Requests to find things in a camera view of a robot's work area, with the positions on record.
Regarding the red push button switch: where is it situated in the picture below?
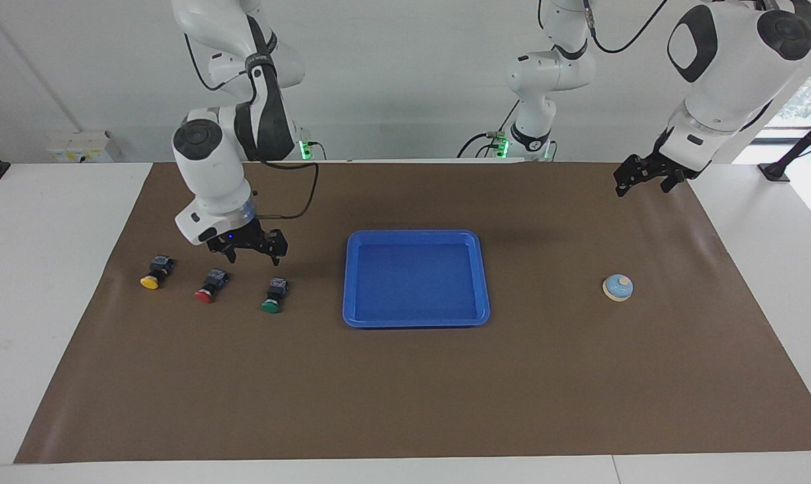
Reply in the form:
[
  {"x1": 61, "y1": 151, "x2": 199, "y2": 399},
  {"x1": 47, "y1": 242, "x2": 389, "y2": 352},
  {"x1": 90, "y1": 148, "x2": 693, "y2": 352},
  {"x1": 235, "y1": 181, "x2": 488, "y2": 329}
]
[{"x1": 194, "y1": 269, "x2": 229, "y2": 305}]

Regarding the green push button switch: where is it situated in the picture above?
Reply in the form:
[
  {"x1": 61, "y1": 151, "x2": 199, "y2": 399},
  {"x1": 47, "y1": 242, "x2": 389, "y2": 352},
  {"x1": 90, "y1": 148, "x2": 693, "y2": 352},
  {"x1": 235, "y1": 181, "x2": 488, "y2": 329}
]
[{"x1": 261, "y1": 277, "x2": 290, "y2": 315}]

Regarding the yellow push button switch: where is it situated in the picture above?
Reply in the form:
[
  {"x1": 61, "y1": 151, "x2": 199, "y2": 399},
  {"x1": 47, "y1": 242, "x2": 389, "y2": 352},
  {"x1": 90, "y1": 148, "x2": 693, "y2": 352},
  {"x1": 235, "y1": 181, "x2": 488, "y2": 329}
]
[{"x1": 140, "y1": 255, "x2": 176, "y2": 291}]

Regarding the light blue call bell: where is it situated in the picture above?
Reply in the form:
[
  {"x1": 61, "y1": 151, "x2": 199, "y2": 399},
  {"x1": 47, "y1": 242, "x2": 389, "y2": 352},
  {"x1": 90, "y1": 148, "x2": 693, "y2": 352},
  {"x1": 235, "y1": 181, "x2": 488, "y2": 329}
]
[{"x1": 602, "y1": 274, "x2": 635, "y2": 303}]

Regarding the blue plastic tray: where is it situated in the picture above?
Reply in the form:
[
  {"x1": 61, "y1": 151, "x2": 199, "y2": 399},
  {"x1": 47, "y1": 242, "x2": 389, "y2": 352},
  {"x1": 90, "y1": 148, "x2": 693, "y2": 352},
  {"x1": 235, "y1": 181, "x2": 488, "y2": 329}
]
[{"x1": 342, "y1": 229, "x2": 492, "y2": 329}]

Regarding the black angled stand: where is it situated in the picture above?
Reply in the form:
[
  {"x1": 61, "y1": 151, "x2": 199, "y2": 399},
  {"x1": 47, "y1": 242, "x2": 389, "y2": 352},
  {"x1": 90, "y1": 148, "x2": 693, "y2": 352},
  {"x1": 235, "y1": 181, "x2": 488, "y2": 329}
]
[{"x1": 757, "y1": 108, "x2": 811, "y2": 182}]

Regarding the brown table mat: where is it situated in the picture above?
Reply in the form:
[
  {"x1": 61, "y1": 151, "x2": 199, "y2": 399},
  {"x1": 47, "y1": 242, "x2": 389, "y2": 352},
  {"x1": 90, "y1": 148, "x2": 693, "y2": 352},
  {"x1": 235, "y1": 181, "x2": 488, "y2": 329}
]
[{"x1": 13, "y1": 161, "x2": 811, "y2": 465}]

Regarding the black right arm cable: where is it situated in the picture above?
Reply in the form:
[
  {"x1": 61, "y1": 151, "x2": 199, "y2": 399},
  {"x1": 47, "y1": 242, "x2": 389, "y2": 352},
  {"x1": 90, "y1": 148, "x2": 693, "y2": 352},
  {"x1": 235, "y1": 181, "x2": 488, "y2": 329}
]
[{"x1": 184, "y1": 34, "x2": 320, "y2": 221}]

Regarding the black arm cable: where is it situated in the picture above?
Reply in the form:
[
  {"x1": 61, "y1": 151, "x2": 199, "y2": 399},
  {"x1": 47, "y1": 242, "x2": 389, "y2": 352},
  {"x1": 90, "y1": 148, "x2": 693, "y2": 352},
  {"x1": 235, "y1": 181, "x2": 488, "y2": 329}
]
[
  {"x1": 184, "y1": 34, "x2": 320, "y2": 221},
  {"x1": 584, "y1": 0, "x2": 670, "y2": 54}
]

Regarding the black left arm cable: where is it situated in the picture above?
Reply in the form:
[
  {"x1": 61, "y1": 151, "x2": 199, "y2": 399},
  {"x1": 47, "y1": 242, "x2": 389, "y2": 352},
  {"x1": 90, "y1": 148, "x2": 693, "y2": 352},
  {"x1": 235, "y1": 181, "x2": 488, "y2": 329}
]
[{"x1": 584, "y1": 0, "x2": 670, "y2": 54}]

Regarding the black left base cable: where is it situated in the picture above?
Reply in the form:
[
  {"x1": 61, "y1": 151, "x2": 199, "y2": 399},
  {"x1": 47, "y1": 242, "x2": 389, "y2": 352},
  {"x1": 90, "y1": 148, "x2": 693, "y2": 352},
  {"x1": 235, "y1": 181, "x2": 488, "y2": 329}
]
[{"x1": 456, "y1": 101, "x2": 522, "y2": 159}]

